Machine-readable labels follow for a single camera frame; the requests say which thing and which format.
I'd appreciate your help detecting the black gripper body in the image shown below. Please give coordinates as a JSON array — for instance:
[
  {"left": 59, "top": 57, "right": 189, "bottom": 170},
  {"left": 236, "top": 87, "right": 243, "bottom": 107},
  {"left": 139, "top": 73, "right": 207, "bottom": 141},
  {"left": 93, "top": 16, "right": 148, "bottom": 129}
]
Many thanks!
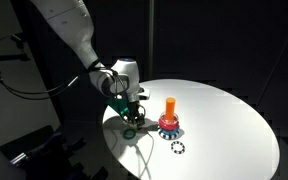
[{"left": 125, "top": 99, "right": 147, "bottom": 122}]

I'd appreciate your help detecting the orange rod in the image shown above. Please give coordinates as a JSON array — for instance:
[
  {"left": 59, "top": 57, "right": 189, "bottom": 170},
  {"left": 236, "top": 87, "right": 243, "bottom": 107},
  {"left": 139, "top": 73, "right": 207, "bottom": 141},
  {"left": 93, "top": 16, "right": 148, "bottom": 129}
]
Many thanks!
[{"left": 164, "top": 96, "right": 177, "bottom": 122}]

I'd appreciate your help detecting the grey vertical pole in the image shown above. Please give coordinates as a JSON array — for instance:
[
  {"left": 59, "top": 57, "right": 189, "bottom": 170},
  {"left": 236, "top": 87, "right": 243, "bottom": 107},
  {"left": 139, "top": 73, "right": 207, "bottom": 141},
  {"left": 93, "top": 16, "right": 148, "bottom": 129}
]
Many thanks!
[{"left": 147, "top": 0, "right": 155, "bottom": 81}]

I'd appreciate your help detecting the dark green ring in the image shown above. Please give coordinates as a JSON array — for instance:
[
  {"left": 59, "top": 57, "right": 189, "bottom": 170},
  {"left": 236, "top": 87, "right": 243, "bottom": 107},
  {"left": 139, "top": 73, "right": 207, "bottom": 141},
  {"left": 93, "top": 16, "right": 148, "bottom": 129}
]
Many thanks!
[{"left": 122, "top": 128, "right": 138, "bottom": 141}]

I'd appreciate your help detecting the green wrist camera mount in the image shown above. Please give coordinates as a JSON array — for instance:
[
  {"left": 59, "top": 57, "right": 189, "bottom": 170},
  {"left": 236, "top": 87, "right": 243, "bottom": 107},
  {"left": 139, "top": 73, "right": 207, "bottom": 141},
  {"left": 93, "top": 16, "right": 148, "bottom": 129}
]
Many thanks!
[{"left": 105, "top": 95, "right": 132, "bottom": 117}]

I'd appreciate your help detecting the clear transparent ring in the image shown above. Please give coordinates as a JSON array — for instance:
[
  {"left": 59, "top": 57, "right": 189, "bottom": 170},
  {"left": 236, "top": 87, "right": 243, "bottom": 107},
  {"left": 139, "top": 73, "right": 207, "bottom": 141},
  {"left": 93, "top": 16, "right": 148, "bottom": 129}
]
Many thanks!
[{"left": 159, "top": 112, "right": 180, "bottom": 124}]

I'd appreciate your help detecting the red ring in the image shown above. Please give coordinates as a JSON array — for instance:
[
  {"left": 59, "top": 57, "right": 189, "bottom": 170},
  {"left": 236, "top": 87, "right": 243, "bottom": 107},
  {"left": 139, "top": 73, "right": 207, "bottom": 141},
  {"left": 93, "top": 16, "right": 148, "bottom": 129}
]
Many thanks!
[{"left": 157, "top": 116, "right": 181, "bottom": 131}]

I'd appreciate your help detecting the blue ring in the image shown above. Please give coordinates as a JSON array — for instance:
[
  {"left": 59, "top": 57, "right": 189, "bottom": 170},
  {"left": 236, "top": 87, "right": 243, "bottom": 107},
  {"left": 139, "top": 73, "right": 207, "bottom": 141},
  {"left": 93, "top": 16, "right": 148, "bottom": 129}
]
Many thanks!
[{"left": 158, "top": 126, "right": 180, "bottom": 136}]

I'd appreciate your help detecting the large black white striped ring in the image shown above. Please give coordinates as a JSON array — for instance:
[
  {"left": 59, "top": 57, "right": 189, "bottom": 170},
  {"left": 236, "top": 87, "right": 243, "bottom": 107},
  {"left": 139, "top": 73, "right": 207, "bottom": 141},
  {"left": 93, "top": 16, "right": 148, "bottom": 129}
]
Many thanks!
[{"left": 156, "top": 128, "right": 179, "bottom": 141}]

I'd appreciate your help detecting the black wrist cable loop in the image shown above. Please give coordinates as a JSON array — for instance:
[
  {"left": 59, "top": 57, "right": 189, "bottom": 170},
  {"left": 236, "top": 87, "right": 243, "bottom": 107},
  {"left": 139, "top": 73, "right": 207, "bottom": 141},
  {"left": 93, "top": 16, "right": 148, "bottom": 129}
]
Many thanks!
[{"left": 98, "top": 66, "right": 129, "bottom": 98}]

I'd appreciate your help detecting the long black cable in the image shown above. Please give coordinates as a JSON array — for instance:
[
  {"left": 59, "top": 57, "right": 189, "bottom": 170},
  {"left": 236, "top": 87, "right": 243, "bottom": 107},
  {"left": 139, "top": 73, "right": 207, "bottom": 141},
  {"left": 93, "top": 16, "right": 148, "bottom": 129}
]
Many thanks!
[{"left": 0, "top": 49, "right": 82, "bottom": 101}]

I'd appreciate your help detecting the black wall bracket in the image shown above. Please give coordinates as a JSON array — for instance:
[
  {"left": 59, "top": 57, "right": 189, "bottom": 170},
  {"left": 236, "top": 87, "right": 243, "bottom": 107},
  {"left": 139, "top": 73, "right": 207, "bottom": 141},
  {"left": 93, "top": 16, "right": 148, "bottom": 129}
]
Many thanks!
[{"left": 0, "top": 32, "right": 32, "bottom": 76}]

